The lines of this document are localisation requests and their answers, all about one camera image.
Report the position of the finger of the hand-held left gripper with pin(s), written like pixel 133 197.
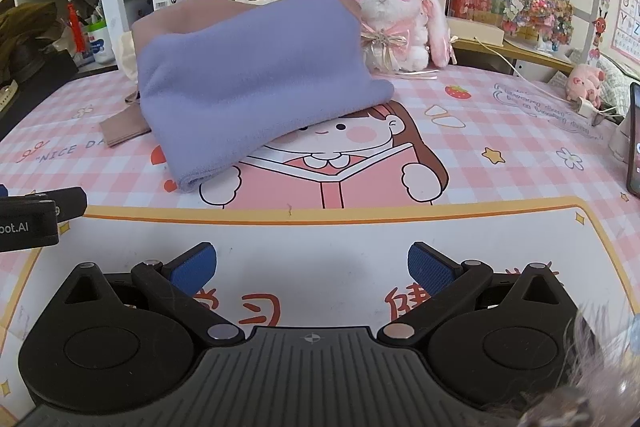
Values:
pixel 65 204

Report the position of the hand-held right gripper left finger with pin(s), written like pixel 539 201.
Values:
pixel 192 269

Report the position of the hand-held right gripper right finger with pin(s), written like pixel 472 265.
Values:
pixel 430 268

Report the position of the purple and mauve sweater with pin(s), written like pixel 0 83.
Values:
pixel 250 72

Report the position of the olive brown clothes pile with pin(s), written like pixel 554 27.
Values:
pixel 25 37

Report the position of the white wristwatch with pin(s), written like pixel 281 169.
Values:
pixel 7 97

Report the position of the pink checked cartoon desk mat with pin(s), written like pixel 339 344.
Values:
pixel 450 147

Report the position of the white jar with green lid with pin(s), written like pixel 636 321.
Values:
pixel 100 42

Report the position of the red tassel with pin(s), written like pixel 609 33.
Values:
pixel 75 17

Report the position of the fuzzy pale cloth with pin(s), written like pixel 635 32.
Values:
pixel 605 357

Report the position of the white charger plug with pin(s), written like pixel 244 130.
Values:
pixel 587 109

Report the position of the black smartphone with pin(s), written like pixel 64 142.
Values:
pixel 635 142

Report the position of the pink pig plush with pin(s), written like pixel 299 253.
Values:
pixel 585 82

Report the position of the white plush rabbit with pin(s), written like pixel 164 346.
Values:
pixel 385 7

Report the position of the colourful bead ornament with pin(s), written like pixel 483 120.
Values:
pixel 537 12

